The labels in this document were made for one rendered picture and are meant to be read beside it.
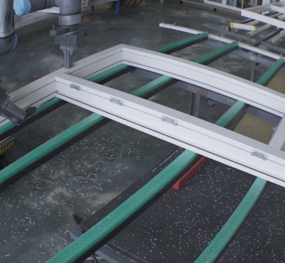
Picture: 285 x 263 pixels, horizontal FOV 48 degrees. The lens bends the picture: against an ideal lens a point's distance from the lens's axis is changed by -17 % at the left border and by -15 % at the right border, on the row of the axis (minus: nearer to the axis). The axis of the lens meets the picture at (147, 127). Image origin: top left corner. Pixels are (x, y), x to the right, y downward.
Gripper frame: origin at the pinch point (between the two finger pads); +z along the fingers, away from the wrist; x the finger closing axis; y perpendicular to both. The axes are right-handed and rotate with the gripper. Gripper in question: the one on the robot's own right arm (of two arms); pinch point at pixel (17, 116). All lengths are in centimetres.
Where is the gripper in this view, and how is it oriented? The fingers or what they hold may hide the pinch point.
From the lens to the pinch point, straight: 110.8
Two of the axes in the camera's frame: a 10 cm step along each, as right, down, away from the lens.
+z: 7.7, 4.4, 4.7
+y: 1.3, -8.3, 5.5
